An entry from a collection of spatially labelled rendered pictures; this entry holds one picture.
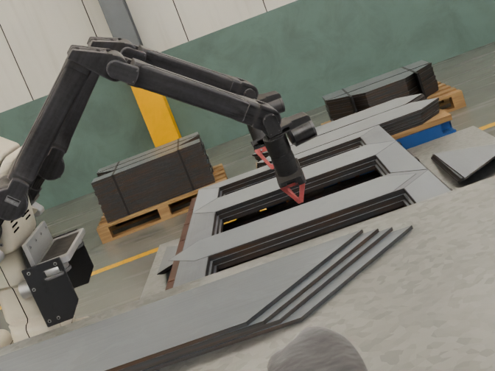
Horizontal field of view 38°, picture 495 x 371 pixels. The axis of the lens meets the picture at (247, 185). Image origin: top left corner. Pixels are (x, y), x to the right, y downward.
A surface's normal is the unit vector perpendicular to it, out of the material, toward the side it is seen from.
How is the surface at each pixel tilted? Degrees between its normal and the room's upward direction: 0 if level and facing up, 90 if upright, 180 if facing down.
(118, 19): 90
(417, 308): 0
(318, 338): 2
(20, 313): 90
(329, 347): 2
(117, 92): 90
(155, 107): 90
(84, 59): 101
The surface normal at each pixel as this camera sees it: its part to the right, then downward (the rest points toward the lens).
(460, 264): -0.35, -0.91
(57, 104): 0.21, 0.31
